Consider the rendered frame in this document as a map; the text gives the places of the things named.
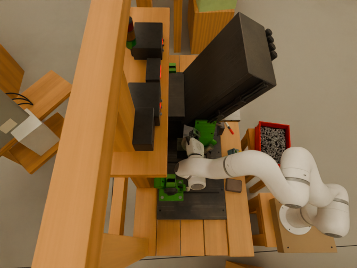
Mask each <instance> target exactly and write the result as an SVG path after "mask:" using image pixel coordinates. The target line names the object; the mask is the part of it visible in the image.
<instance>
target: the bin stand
mask: <svg viewBox="0 0 357 268"><path fill-rule="evenodd" d="M254 133H255V129H251V128H248V129H247V131H246V134H245V135H244V137H243V138H242V140H241V150H242V151H244V150H245V149H246V147H247V146H248V150H254ZM254 177H255V176H254V175H245V184H246V183H248V182H249V181H250V180H251V179H253V178H254ZM265 186H266V185H265V184H264V183H263V181H262V180H260V181H259V182H257V183H256V184H255V185H253V186H252V187H250V188H249V191H250V193H255V192H257V191H258V190H260V189H262V188H263V187H265Z"/></svg>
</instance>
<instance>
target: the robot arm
mask: <svg viewBox="0 0 357 268"><path fill-rule="evenodd" d="M186 151H187V155H188V158H187V159H184V160H181V161H179V162H178V163H177V164H176V166H175V168H174V171H175V174H176V175H178V176H179V177H182V178H185V179H187V180H188V186H189V188H190V189H193V190H201V189H203V188H205V186H206V178H209V179H226V178H233V177H240V176H245V175H254V176H256V177H258V178H259V179H261V180H262V181H263V183H264V184H265V185H266V186H267V188H268V189H269V191H270V192H271V193H272V195H273V196H274V197H275V198H276V199H277V200H278V201H279V202H280V203H281V204H282V206H281V208H280V210H279V219H280V222H281V224H282V225H283V227H284V228H285V229H286V230H287V231H289V232H290V233H292V234H295V235H303V234H305V233H307V232H308V231H309V230H310V229H311V227H312V226H315V227H316V228H317V229H318V230H319V231H320V232H322V233H323V234H325V235H327V236H330V237H334V238H342V237H344V236H346V235H347V234H348V232H349V229H350V213H349V196H348V193H347V191H346V189H345V188H344V187H343V186H341V185H338V184H334V183H326V184H324V183H323V182H322V180H321V177H320V174H319V171H318V168H317V165H316V162H315V159H314V158H313V156H312V155H311V153H310V152H309V151H308V150H306V149H305V148H302V147H295V146H293V147H290V148H288V149H286V150H284V152H283V153H282V156H281V161H280V168H279V166H278V164H277V163H276V161H275V160H274V159H273V158H272V157H271V156H269V155H268V154H266V153H263V152H260V151H258V150H245V151H242V152H238V153H235V154H231V155H227V156H224V157H220V158H217V159H208V158H204V145H203V144H202V143H201V142H200V139H199V137H198V136H195V137H194V134H193V130H191V131H190V132H189V136H186Z"/></svg>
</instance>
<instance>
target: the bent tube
mask: <svg viewBox="0 0 357 268"><path fill-rule="evenodd" d="M193 134H194V137H195V136H198V137H199V138H200V131H198V130H197V129H196V128H193ZM187 136H189V135H187ZM181 145H182V147H183V149H184V150H185V151H186V136H185V137H184V138H183V140H182V143H181Z"/></svg>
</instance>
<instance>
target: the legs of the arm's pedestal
mask: <svg viewBox="0 0 357 268"><path fill-rule="evenodd" d="M248 207H249V214H257V219H258V227H259V234H254V235H252V241H253V245H254V246H265V240H264V233H263V229H262V221H261V214H260V207H259V199H258V195H257V196H255V197H253V198H252V199H250V200H248Z"/></svg>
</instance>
